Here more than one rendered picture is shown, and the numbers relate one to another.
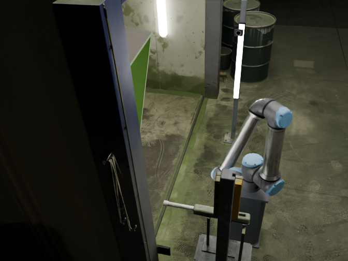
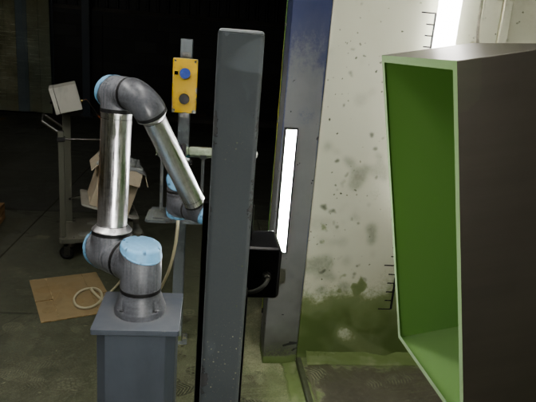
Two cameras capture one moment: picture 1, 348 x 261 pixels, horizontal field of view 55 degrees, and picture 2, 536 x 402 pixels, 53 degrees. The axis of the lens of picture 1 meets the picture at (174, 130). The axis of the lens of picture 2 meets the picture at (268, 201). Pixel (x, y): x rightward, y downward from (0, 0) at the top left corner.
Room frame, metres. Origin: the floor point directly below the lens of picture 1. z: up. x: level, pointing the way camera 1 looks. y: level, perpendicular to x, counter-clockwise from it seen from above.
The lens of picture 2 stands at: (3.61, -0.91, 1.62)
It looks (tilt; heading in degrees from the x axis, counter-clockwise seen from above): 16 degrees down; 156
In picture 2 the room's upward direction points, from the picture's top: 5 degrees clockwise
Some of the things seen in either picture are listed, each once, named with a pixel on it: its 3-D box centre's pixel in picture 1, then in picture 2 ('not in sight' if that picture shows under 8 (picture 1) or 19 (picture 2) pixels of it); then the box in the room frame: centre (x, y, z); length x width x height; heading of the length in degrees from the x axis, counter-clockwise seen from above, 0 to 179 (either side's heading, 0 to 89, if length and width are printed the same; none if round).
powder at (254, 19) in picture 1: (254, 19); not in sight; (4.49, -1.20, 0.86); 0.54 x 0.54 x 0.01
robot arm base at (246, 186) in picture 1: (250, 178); (140, 297); (1.76, -0.57, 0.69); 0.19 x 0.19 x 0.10
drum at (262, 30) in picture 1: (251, 48); not in sight; (4.49, -1.20, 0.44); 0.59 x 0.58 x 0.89; 177
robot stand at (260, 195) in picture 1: (246, 208); (139, 384); (1.76, -0.57, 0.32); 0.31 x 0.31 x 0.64; 73
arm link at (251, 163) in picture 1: (252, 167); (139, 263); (1.75, -0.57, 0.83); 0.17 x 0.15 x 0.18; 30
